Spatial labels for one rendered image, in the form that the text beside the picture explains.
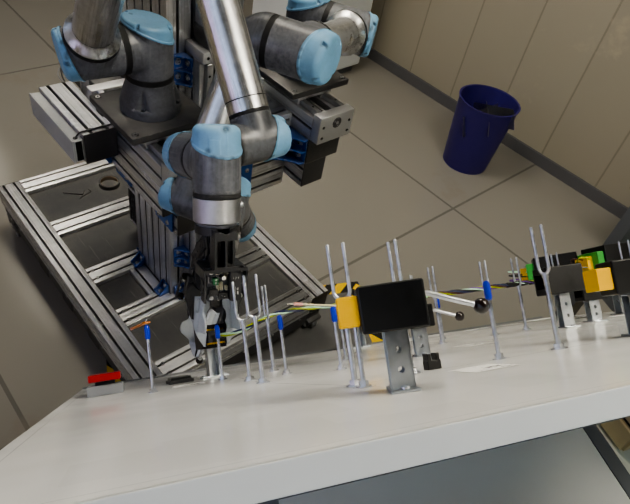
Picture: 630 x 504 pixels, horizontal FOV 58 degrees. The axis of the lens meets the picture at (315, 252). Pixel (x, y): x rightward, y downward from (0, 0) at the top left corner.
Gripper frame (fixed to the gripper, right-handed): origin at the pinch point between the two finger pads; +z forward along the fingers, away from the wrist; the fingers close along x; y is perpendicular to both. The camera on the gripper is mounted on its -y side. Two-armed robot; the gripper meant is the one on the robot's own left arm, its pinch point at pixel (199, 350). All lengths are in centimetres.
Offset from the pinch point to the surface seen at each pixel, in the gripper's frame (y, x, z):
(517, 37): -225, 30, -239
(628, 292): 24, 70, -13
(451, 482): -41, 44, 16
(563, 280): -8, 63, -22
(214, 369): 6.2, 7.9, 3.2
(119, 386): 18.0, -1.6, 8.9
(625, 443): -82, 82, 0
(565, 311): -11, 64, -17
